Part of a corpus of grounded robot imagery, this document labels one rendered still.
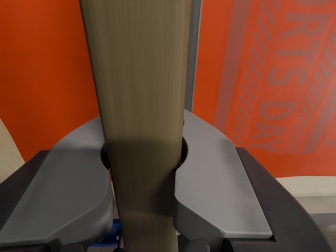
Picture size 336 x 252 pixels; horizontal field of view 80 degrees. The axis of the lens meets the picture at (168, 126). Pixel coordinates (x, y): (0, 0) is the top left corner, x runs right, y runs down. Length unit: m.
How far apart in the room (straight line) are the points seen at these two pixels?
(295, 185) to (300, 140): 0.11
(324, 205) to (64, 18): 0.49
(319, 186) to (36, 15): 0.50
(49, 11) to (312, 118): 0.36
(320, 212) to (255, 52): 0.31
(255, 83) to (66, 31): 0.23
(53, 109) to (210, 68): 0.21
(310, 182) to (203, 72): 0.29
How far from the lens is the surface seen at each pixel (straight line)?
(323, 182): 0.47
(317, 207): 0.47
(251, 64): 0.28
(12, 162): 0.39
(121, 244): 0.38
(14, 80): 0.31
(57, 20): 0.27
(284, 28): 0.28
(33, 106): 0.32
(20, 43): 0.29
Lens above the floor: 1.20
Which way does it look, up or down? 58 degrees down
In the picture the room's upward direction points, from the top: 175 degrees clockwise
